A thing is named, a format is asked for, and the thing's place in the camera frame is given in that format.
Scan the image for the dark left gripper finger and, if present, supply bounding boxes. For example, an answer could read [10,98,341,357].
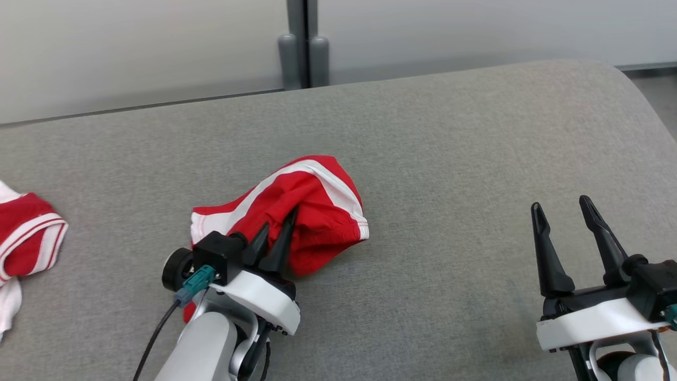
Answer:
[258,207,300,275]
[242,222,271,268]

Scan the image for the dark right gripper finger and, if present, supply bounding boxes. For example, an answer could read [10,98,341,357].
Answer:
[579,195,630,287]
[531,202,576,298]

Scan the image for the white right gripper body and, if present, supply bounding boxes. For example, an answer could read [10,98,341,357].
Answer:
[536,286,670,352]

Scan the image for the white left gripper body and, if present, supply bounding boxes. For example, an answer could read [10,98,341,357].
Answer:
[211,264,301,336]

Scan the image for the red shorts with white stripe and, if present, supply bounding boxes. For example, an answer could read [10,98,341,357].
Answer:
[182,155,370,323]

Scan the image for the red Bulls basketball jersey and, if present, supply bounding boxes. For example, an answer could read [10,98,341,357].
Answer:
[0,181,69,342]

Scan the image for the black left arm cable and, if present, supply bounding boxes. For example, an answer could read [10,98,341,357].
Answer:
[243,317,272,381]

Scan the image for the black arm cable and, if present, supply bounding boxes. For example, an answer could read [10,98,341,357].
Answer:
[243,317,272,381]
[651,328,670,381]

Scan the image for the teal left cable connector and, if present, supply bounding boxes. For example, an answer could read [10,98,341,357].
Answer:
[173,266,216,308]

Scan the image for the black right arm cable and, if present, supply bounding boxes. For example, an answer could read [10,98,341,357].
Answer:
[651,328,670,381]

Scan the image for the black left camera cable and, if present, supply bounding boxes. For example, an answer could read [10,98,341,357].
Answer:
[132,299,180,381]

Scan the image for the grey cylindrical post foot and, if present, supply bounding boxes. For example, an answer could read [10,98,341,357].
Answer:
[278,34,301,90]
[309,36,330,88]

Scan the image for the grey partition post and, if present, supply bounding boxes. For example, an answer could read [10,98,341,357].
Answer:
[287,0,319,88]

